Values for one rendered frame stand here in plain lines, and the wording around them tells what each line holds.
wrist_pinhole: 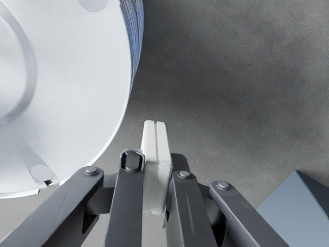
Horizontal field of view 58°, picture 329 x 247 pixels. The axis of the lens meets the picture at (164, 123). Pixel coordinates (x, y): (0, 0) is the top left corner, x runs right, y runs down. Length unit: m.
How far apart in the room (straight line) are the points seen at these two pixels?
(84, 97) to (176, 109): 0.29
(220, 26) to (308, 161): 0.33
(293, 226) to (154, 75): 0.37
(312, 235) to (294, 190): 0.10
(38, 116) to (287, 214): 0.49
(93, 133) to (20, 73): 0.08
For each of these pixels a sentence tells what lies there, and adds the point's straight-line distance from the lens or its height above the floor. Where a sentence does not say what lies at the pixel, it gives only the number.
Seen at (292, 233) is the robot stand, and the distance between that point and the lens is 0.62.
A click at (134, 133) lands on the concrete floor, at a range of 0.56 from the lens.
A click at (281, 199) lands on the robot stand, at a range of 0.66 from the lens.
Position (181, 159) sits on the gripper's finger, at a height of 0.34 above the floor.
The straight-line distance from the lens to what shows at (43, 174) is 0.33.
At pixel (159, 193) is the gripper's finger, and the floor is 0.37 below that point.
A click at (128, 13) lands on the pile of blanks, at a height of 0.22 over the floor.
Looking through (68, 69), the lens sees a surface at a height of 0.24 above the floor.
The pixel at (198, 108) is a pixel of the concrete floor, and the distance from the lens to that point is 0.54.
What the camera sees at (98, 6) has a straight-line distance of 0.25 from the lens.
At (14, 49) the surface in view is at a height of 0.25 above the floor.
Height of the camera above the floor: 0.49
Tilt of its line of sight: 62 degrees down
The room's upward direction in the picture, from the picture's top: 178 degrees clockwise
